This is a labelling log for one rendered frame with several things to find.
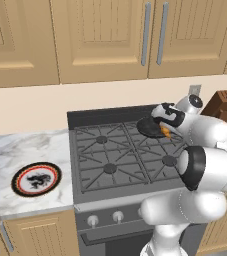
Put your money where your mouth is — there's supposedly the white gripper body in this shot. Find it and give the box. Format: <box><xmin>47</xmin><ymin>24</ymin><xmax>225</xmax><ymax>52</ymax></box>
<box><xmin>150</xmin><ymin>102</ymin><xmax>187</xmax><ymax>129</ymax></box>

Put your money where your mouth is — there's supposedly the grey gas stove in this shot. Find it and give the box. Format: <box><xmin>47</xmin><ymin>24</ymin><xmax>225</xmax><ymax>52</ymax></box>
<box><xmin>66</xmin><ymin>102</ymin><xmax>209</xmax><ymax>256</ymax></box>

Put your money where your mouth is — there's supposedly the white stove knob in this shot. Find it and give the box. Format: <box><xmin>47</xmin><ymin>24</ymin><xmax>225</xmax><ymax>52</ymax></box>
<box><xmin>112</xmin><ymin>210</ymin><xmax>125</xmax><ymax>225</ymax></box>
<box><xmin>86</xmin><ymin>214</ymin><xmax>100</xmax><ymax>229</ymax></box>

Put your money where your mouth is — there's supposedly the brown wooden knife block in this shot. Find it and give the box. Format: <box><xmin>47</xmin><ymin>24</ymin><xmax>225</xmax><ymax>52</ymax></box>
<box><xmin>200</xmin><ymin>89</ymin><xmax>227</xmax><ymax>123</ymax></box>

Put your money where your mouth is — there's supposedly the beige base cupboard door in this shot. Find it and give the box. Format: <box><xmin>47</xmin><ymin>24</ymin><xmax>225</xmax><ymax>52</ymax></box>
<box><xmin>0</xmin><ymin>209</ymin><xmax>81</xmax><ymax>256</ymax></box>
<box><xmin>195</xmin><ymin>192</ymin><xmax>227</xmax><ymax>256</ymax></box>

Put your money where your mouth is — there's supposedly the dark oven door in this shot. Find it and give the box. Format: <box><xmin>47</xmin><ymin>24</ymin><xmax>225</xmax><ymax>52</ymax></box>
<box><xmin>77</xmin><ymin>228</ymin><xmax>160</xmax><ymax>256</ymax></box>

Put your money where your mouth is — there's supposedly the round plate with dragon print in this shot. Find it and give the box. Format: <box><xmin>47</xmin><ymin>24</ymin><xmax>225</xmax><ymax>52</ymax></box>
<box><xmin>10</xmin><ymin>161</ymin><xmax>63</xmax><ymax>198</ymax></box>

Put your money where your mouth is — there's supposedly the black pan with wooden handle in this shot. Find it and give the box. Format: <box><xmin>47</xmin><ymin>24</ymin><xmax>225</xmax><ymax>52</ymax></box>
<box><xmin>136</xmin><ymin>116</ymin><xmax>183</xmax><ymax>140</ymax></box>

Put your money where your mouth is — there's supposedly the grey wall outlet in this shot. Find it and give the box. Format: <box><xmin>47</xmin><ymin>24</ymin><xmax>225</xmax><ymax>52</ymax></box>
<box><xmin>188</xmin><ymin>84</ymin><xmax>202</xmax><ymax>97</ymax></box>

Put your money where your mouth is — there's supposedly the grey cupboard handle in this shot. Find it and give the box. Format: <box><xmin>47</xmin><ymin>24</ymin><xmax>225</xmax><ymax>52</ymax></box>
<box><xmin>0</xmin><ymin>220</ymin><xmax>15</xmax><ymax>253</ymax></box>
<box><xmin>155</xmin><ymin>1</ymin><xmax>170</xmax><ymax>66</ymax></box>
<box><xmin>140</xmin><ymin>1</ymin><xmax>152</xmax><ymax>67</ymax></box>

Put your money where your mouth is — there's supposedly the grey oven door handle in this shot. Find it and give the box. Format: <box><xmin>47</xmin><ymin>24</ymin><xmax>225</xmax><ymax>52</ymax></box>
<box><xmin>79</xmin><ymin>227</ymin><xmax>156</xmax><ymax>245</ymax></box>

